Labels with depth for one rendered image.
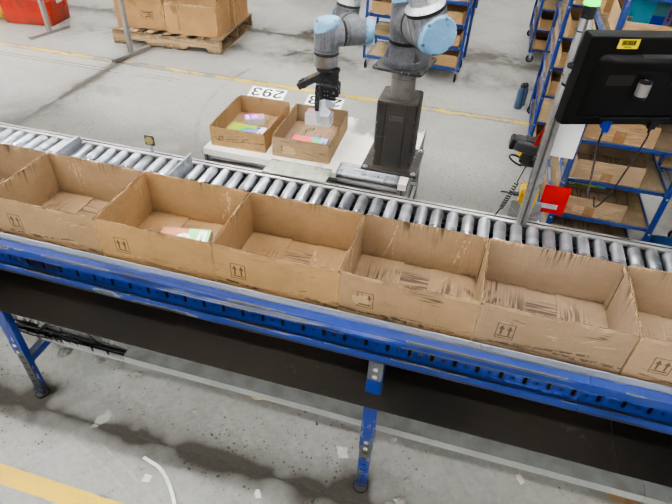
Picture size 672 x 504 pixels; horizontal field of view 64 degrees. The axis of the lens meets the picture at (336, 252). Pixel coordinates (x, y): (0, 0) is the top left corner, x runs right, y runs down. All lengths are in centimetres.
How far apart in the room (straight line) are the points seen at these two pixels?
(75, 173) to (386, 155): 129
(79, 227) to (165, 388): 101
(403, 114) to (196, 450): 165
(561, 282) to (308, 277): 78
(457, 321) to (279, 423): 114
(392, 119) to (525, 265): 98
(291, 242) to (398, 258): 37
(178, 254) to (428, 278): 78
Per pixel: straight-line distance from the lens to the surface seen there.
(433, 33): 210
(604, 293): 182
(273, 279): 158
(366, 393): 174
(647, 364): 162
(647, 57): 197
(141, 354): 237
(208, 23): 610
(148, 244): 172
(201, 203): 192
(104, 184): 212
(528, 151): 220
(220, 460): 235
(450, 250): 172
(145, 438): 247
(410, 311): 152
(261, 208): 182
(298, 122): 289
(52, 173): 223
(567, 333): 153
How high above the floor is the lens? 204
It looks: 40 degrees down
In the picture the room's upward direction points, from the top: 3 degrees clockwise
